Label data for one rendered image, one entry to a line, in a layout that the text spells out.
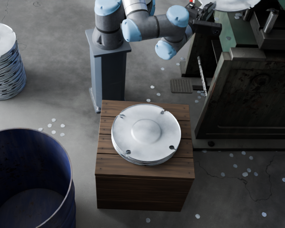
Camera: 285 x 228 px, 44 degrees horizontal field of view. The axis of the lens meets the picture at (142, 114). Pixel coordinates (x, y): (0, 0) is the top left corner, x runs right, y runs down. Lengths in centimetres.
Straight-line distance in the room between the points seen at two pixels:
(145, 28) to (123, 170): 58
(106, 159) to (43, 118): 68
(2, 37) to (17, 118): 44
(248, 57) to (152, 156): 56
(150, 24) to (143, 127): 49
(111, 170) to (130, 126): 20
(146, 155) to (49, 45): 124
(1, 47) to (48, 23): 68
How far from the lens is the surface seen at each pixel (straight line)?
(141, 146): 146
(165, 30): 121
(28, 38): 250
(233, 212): 184
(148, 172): 144
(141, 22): 119
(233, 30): 162
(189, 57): 215
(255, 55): 155
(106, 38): 169
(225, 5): 153
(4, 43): 202
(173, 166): 147
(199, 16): 142
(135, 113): 155
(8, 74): 206
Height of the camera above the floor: 162
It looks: 53 degrees down
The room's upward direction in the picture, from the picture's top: 7 degrees clockwise
